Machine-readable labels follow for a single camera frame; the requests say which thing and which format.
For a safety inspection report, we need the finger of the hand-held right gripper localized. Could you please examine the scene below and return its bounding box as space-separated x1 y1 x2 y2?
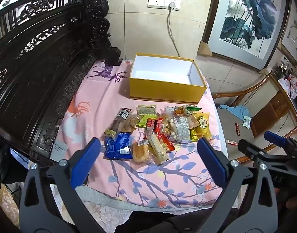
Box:
264 131 297 156
238 139 268 162

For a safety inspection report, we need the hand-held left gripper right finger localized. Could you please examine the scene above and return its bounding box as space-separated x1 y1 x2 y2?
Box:
192 137 278 233

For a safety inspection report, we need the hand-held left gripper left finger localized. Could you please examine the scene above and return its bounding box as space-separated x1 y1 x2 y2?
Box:
19 137 107 233

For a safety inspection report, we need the blue snack packet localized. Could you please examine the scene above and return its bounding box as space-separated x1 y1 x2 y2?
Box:
104 131 133 160

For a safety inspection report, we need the yellow red-label snack packet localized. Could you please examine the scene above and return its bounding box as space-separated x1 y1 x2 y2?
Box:
196 112 213 136

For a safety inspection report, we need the clear white ball biscuit packet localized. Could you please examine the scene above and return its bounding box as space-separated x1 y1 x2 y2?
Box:
170 116 191 143

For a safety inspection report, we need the brown black-label long packet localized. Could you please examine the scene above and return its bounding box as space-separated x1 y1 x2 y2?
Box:
104 107 132 137

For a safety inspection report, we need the cream wafer packet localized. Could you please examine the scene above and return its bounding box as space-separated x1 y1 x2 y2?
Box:
147 135 168 164

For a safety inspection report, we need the clear bread packet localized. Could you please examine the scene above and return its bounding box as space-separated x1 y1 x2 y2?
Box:
131 141 151 163

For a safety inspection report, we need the red yellow ball biscuit packet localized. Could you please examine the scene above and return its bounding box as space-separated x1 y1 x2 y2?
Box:
159 118 175 136

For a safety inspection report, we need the brown crinkled snack packet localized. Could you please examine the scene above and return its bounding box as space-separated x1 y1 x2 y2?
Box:
122 115 140 133

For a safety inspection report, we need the orange white snack packet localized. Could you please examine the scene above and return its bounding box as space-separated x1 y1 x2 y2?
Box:
174 105 188 117

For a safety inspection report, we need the pale green nut packet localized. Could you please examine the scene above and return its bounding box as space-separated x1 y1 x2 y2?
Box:
136 105 157 128

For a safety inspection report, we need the yellow cardboard shoe box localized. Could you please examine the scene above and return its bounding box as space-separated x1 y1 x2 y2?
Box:
128 53 207 103

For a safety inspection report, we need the white paper label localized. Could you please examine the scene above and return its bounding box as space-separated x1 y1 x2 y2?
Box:
51 142 69 154

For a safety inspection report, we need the blue cloth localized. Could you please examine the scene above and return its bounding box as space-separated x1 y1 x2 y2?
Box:
219 104 251 120

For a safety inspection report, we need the pink printed bed sheet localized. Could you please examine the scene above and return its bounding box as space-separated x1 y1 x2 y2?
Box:
50 58 229 211

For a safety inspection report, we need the white pink printed packaging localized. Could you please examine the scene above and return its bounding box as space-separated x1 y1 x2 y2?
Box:
278 74 297 100

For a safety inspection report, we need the wooden armchair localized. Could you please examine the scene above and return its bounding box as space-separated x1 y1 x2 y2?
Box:
213 71 297 165

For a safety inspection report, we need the white printed paper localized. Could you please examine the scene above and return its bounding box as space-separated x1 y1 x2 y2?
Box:
9 148 30 169

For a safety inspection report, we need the beige plastic bag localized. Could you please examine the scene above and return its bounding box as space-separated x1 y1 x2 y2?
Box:
0 184 20 226

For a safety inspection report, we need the dark carved wooden bench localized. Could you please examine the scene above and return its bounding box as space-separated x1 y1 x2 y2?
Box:
0 0 123 168

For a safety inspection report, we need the framed branch painting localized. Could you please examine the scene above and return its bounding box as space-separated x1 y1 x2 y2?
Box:
281 0 297 66

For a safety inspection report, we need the cardboard corner protector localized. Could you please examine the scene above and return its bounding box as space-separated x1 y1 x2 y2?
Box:
197 41 213 57

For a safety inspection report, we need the framed lotus painting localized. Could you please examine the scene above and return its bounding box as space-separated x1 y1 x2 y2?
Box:
202 0 292 71

